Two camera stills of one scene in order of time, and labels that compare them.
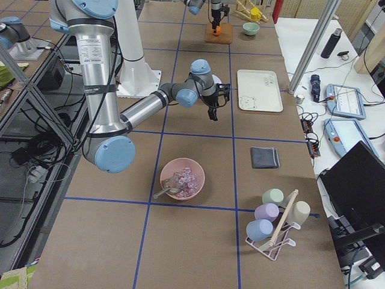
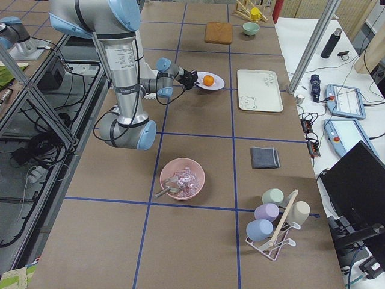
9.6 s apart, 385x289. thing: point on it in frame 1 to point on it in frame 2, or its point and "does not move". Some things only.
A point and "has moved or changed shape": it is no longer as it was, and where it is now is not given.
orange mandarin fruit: (218, 31) has moved or changed shape
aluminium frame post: (326, 17) does not move
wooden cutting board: (224, 37) does not move
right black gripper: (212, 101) to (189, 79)
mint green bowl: (250, 28) does not move
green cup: (273, 195) does not move
